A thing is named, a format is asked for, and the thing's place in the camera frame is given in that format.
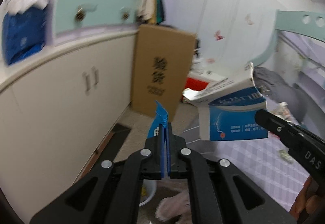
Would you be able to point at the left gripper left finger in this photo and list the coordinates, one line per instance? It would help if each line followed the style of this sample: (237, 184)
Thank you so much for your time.
(110, 192)

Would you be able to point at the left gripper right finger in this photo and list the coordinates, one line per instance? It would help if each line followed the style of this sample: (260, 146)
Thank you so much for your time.
(219, 192)

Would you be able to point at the blue white medicine box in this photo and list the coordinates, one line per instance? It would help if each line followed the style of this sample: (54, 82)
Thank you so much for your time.
(227, 108)

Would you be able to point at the blue snack wrapper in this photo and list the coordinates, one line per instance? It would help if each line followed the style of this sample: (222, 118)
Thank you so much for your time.
(161, 118)

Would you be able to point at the light blue trash bin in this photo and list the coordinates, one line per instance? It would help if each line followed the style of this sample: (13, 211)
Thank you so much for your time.
(149, 188)

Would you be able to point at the person right hand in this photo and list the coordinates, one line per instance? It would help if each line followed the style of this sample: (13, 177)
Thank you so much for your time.
(302, 202)

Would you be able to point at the black floor mat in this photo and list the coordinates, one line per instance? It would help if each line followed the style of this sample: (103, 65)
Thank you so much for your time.
(108, 148)

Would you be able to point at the purple grid tablecloth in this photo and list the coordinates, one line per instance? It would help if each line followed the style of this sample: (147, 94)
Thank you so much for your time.
(260, 160)

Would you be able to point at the pink checked table skirt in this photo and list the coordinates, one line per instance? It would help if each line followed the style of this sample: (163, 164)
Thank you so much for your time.
(171, 207)

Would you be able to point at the grey folded duvet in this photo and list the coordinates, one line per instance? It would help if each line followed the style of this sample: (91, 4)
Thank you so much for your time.
(272, 85)

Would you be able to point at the long white floor cabinet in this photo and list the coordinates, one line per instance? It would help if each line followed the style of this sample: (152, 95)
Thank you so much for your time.
(55, 112)

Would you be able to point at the red storage box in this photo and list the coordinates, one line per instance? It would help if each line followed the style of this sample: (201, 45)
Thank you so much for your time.
(196, 82)

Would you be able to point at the mint green bunk bed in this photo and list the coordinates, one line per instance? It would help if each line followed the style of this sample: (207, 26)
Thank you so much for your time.
(296, 53)

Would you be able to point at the tall brown cardboard box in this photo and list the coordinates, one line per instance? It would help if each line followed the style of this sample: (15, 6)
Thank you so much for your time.
(162, 60)

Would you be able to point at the white wardrobe doors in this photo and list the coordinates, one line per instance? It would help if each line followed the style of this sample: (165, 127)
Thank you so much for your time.
(231, 32)

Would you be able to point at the mint green drawer unit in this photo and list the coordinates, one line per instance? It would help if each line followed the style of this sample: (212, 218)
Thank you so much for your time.
(69, 20)

